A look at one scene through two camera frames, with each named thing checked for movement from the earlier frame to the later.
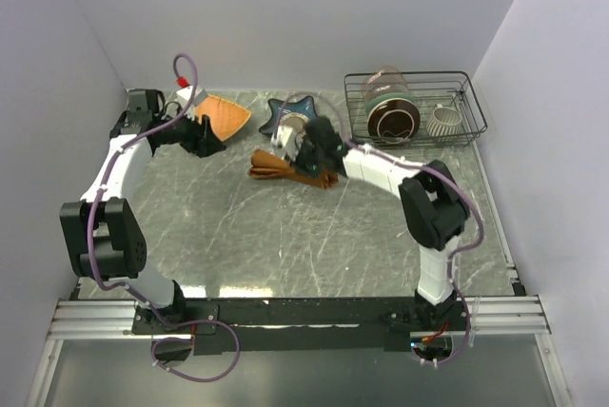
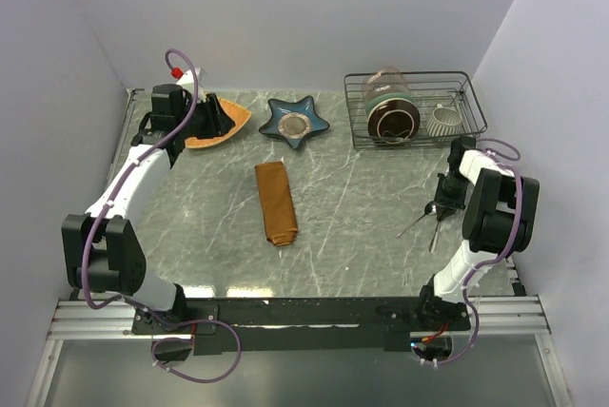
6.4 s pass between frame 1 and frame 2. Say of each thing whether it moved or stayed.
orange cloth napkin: moved
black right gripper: moved
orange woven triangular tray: stayed
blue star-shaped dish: stayed
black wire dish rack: stayed
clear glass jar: stayed
